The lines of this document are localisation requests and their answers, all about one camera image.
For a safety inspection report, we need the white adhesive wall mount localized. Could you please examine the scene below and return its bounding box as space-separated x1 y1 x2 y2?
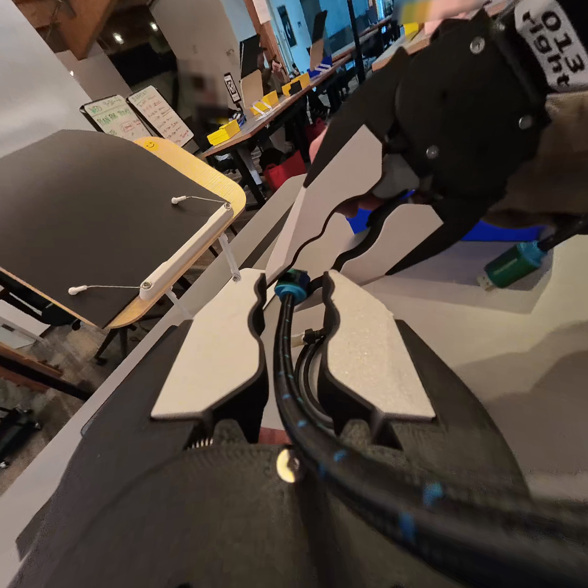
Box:
164 232 243 322

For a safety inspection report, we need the black metal frame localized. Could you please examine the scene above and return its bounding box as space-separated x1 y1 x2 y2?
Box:
0 406 43 467

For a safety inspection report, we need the whiteboard with handwriting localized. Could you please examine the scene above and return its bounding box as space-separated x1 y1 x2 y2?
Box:
126 85 194 149
80 94 152 143

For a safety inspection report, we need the person's right forearm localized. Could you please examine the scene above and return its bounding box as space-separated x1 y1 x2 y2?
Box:
484 89 588 228

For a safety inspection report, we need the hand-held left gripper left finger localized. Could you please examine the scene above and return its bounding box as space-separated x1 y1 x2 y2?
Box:
151 268 269 444

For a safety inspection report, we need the wooden bench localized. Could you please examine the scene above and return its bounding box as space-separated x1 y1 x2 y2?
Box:
0 342 92 401

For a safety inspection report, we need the wooden column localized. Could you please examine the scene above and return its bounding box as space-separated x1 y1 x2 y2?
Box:
246 0 285 60

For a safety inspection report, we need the long wooden desk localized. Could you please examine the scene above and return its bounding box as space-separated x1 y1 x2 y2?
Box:
202 55 354 209

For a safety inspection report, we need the black braided hdmi cable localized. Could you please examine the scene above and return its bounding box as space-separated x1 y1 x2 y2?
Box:
273 220 588 588

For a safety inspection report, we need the person's right hand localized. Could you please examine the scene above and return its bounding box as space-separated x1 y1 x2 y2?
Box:
309 126 386 219

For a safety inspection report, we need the black pole stand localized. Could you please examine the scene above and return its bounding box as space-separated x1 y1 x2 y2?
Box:
347 0 368 84

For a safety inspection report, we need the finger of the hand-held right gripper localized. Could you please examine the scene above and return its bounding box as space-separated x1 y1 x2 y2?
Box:
332 202 445 285
265 123 384 285

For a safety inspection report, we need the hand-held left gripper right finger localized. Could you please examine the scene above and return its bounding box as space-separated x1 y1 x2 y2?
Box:
316 269 437 436

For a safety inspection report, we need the black office chair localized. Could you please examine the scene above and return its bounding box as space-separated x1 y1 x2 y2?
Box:
0 271 138 367

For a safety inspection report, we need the blue plastic bin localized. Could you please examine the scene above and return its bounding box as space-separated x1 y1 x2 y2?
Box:
345 190 548 243

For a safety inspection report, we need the wooden board with black sheet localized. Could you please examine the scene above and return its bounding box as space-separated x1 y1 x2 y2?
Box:
0 130 247 330

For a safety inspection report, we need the tan board on stand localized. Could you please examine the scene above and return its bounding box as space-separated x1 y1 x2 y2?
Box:
239 34 278 116
310 11 329 70

